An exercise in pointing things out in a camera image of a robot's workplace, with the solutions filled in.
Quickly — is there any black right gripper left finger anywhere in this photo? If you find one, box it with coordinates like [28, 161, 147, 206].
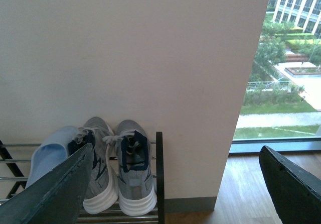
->
[1, 144, 94, 223]

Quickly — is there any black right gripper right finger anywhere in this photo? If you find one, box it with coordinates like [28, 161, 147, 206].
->
[259, 146, 320, 223]

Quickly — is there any grey knit sneaker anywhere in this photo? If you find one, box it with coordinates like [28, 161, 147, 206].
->
[71, 117, 118, 214]
[106, 120, 157, 216]

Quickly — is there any light blue slipper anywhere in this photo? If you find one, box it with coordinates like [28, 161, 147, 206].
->
[26, 126, 78, 188]

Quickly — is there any black metal shoe rack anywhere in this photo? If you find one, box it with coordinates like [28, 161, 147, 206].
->
[1, 132, 165, 223]

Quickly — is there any dark window frame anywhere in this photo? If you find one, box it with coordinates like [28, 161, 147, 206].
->
[229, 131, 320, 155]

